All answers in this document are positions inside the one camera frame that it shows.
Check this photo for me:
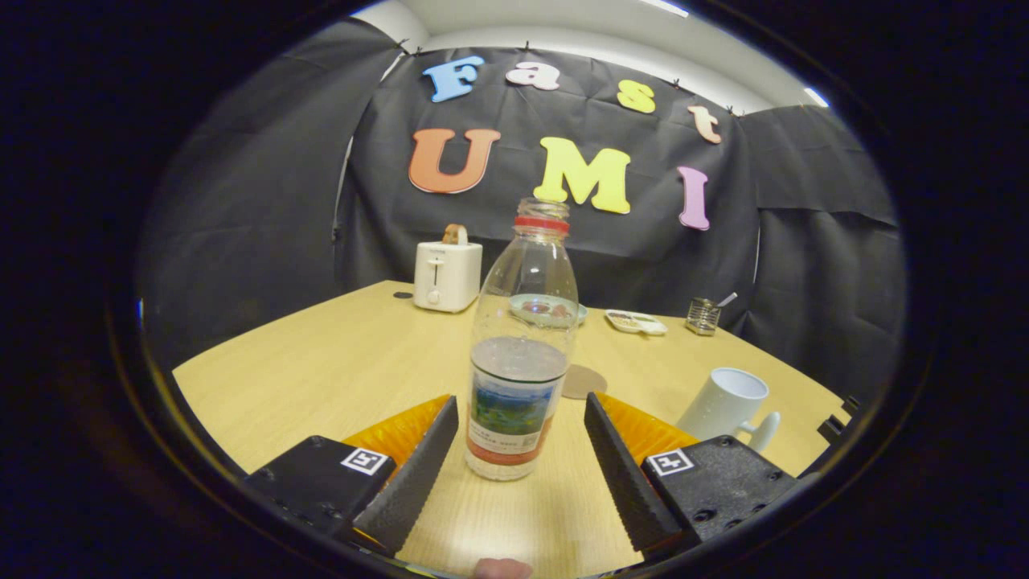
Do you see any round brown coaster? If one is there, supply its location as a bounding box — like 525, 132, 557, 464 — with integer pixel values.
561, 363, 609, 400

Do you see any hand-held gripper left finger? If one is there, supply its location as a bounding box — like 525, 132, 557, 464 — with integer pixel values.
245, 394, 459, 557

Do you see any black table clamp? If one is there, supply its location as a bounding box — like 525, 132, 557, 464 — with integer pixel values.
818, 396, 861, 443

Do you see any pale green plate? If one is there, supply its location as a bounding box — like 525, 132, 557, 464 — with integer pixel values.
509, 293, 588, 329

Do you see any wooden table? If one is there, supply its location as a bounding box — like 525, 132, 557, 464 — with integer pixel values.
173, 280, 853, 576

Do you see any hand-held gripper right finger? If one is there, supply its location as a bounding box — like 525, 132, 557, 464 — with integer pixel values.
584, 392, 805, 556

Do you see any white divided dish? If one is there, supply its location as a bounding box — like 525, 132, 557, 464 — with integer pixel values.
605, 310, 669, 336

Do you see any small glass jar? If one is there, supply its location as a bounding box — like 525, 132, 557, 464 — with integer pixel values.
686, 298, 720, 336

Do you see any clear plastic juice bottle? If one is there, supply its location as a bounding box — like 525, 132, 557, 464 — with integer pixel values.
465, 198, 580, 482

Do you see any white toaster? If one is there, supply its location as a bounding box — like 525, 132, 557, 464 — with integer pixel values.
413, 239, 484, 314

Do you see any white cup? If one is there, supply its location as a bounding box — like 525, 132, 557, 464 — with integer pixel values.
677, 368, 781, 454

